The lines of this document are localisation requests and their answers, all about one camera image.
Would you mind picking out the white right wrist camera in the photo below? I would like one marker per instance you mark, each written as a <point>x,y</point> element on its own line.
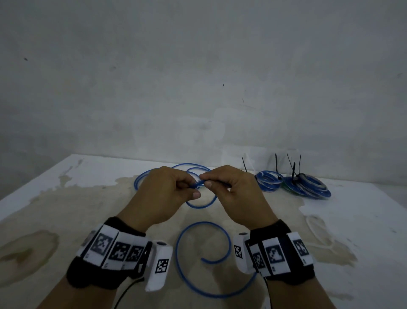
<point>241,254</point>

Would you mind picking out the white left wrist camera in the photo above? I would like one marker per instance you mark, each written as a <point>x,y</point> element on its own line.
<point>160,267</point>

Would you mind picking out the person's left hand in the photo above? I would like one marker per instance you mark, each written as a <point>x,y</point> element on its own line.
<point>159,200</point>

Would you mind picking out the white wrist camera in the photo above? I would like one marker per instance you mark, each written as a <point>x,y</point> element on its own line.
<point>160,267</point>
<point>241,254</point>

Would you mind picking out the person's right hand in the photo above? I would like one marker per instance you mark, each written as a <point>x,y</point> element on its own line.
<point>245,200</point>

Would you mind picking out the black left wristband with markers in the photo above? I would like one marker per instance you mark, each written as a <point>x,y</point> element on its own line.
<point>108,254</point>

